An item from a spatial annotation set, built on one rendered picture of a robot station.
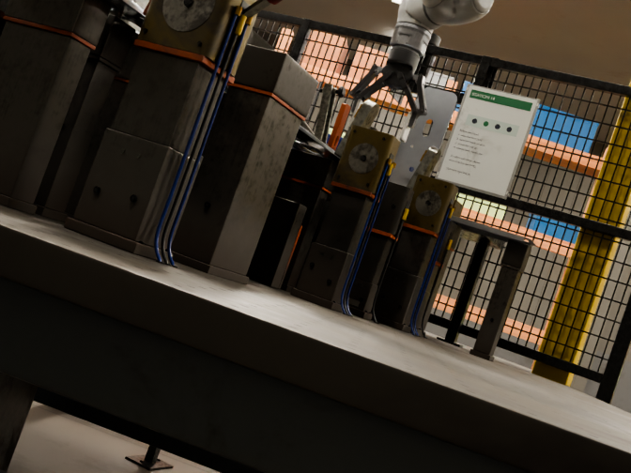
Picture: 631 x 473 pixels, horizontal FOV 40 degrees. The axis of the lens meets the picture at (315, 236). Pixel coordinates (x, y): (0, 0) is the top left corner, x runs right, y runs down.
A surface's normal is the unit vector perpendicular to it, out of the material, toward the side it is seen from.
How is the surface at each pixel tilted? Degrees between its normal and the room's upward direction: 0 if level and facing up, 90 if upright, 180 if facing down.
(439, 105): 90
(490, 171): 90
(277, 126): 90
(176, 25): 90
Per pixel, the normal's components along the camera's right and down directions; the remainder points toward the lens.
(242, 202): 0.86, 0.29
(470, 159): -0.39, -0.18
